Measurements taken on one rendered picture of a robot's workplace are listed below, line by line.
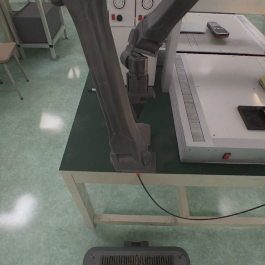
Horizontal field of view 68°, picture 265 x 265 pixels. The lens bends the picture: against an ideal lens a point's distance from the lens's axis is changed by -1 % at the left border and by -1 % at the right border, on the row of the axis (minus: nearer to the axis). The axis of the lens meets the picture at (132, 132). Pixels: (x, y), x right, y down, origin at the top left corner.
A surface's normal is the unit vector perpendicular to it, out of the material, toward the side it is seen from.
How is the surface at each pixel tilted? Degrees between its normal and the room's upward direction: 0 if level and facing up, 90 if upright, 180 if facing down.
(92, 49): 74
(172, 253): 0
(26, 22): 90
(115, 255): 0
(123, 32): 90
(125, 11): 90
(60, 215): 0
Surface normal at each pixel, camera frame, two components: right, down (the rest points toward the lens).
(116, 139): -0.27, 0.51
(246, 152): -0.02, 0.75
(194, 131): 0.02, -0.66
